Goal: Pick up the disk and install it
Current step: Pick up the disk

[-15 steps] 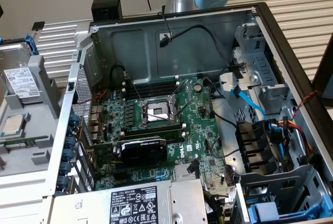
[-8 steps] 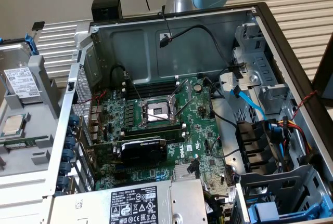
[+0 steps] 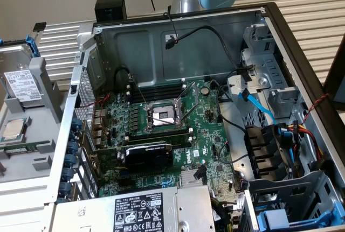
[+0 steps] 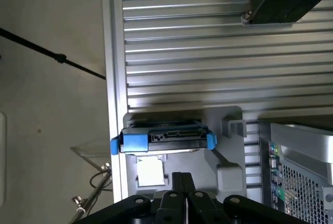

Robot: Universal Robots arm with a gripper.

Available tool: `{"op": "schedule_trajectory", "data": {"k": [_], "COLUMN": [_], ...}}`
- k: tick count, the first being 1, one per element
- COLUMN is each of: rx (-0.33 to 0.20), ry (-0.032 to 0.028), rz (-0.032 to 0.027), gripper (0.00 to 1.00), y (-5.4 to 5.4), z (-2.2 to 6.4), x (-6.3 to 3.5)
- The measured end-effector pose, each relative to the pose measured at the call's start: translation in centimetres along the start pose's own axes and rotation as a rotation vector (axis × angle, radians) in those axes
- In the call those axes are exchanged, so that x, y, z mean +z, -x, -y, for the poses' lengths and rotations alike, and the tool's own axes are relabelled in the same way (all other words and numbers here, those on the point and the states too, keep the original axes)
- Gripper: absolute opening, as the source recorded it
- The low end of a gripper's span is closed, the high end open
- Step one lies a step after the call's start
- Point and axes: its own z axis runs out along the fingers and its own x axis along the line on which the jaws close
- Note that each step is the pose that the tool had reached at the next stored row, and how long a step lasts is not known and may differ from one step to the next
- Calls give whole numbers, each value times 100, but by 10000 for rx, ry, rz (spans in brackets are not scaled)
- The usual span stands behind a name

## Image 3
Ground hard disk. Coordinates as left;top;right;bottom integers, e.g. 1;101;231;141
0;34;45;109

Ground grey metal disk bay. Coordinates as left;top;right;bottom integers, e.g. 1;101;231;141
244;170;345;232

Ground empty blue disk carrier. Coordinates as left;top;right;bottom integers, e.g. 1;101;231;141
254;206;345;232

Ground black RAM slot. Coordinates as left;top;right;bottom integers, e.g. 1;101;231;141
128;134;194;147
129;82;187;93
126;89;187;101
126;126;194;139

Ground metal CPU socket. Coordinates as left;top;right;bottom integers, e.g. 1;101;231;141
144;99;189;133

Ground thin metal locking lever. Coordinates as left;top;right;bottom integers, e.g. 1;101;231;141
134;78;148;108
180;100;200;125

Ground metal socket cover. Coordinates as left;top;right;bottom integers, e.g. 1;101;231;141
174;81;199;109

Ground green Dell motherboard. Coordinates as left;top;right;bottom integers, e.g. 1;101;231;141
91;80;249;208

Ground black graphics card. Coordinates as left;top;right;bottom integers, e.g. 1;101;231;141
90;142;175;175

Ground open metal PC case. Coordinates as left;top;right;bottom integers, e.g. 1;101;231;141
44;2;345;232

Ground silver finned heat sink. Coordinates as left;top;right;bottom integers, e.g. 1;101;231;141
180;171;207;187

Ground black plastic fan shroud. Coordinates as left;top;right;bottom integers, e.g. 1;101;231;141
244;124;286;181

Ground grey metal drive cage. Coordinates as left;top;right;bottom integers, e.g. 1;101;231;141
239;18;305;119

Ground silver power supply unit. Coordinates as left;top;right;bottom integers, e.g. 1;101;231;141
52;185;216;232

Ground black plastic box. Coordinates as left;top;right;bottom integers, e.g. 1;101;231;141
94;0;127;23

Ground grey plastic parts rack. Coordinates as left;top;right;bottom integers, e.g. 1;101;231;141
0;57;68;183

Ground green RAM stick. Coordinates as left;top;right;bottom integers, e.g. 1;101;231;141
0;140;52;157

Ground silver CPU chip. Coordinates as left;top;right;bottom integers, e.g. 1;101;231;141
1;116;32;144

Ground long black wire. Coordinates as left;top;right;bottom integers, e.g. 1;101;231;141
215;80;249;136

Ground black looped wire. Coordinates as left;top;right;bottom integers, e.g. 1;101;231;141
114;66;135;87

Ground small red black wire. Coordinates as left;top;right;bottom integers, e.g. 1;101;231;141
217;140;230;163

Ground thin black purple wire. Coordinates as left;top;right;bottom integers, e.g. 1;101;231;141
164;12;180;43

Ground thick black wire with plug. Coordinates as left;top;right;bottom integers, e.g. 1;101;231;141
195;165;208;187

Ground thin red wire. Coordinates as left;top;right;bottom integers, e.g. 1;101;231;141
80;93;112;109

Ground blue flat SATA wire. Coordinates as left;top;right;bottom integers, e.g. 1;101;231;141
238;88;278;125

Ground blue wire with blue plug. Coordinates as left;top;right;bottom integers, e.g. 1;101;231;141
273;124;297;179

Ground yellow black wire bundle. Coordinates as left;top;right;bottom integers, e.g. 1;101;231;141
211;196;240;232

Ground red yellow power wires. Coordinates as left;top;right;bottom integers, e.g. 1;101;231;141
287;124;327;168

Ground red black twisted wire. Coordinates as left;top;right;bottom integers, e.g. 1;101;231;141
301;93;331;125

